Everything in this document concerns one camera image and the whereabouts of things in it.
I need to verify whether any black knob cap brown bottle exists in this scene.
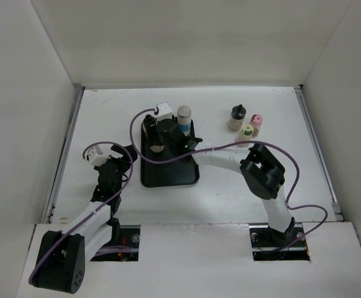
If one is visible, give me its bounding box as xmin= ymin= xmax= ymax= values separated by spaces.
xmin=142 ymin=114 xmax=157 ymax=140

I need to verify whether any blue label salt jar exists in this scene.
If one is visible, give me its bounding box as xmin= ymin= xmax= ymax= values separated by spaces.
xmin=177 ymin=106 xmax=191 ymax=136

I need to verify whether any yellow cap bottle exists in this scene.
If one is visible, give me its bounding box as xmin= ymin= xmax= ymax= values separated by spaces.
xmin=236 ymin=124 xmax=254 ymax=147

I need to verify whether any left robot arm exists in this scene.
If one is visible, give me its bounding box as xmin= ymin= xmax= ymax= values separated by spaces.
xmin=29 ymin=143 xmax=139 ymax=294

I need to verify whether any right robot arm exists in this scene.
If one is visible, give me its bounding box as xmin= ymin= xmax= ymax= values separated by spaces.
xmin=157 ymin=119 xmax=295 ymax=246

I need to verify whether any black plastic tray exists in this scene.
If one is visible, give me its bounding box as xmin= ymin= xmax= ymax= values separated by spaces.
xmin=140 ymin=125 xmax=199 ymax=188

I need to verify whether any black knob cap spice bottle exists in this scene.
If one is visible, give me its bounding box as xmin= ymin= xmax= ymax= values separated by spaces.
xmin=227 ymin=104 xmax=247 ymax=131

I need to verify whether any pink cap bottle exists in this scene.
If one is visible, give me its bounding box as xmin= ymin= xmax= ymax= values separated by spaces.
xmin=250 ymin=114 xmax=263 ymax=137

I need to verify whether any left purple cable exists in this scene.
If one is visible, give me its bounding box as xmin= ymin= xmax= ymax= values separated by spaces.
xmin=27 ymin=141 xmax=134 ymax=283

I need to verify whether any purple cable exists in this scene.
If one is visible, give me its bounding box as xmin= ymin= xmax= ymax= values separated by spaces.
xmin=27 ymin=141 xmax=134 ymax=283
xmin=129 ymin=107 xmax=329 ymax=254

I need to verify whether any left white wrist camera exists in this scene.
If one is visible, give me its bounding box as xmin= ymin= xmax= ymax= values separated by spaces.
xmin=86 ymin=149 xmax=109 ymax=167

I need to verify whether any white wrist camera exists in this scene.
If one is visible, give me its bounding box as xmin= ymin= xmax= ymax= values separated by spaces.
xmin=86 ymin=149 xmax=109 ymax=167
xmin=154 ymin=102 xmax=173 ymax=122

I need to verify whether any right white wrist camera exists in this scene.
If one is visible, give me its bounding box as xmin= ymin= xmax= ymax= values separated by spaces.
xmin=154 ymin=102 xmax=173 ymax=122

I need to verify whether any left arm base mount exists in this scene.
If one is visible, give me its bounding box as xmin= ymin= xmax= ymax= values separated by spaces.
xmin=91 ymin=225 xmax=141 ymax=262

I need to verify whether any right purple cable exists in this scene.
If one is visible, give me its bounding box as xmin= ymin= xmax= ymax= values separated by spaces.
xmin=129 ymin=107 xmax=329 ymax=254

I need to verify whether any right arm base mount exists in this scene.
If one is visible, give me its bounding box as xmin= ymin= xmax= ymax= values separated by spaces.
xmin=249 ymin=224 xmax=310 ymax=261

